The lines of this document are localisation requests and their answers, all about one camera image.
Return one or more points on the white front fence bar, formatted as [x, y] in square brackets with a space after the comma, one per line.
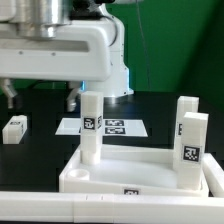
[105, 208]

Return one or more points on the white fence bar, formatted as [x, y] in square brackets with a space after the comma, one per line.
[214, 175]
[105, 208]

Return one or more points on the white right fence bar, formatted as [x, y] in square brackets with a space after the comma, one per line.
[214, 175]

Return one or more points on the white desk top tray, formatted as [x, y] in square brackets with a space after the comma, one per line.
[126, 170]

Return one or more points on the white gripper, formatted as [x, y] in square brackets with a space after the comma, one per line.
[79, 52]

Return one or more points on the white marker sheet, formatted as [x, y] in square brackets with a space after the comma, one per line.
[111, 127]

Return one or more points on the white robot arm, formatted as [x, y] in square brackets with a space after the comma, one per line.
[39, 19]

